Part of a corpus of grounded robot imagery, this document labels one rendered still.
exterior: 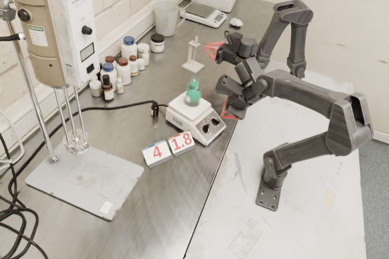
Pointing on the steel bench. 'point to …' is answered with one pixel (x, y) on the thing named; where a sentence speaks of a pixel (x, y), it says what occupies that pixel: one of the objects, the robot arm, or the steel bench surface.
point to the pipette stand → (192, 60)
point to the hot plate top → (178, 103)
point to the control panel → (209, 125)
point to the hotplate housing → (172, 116)
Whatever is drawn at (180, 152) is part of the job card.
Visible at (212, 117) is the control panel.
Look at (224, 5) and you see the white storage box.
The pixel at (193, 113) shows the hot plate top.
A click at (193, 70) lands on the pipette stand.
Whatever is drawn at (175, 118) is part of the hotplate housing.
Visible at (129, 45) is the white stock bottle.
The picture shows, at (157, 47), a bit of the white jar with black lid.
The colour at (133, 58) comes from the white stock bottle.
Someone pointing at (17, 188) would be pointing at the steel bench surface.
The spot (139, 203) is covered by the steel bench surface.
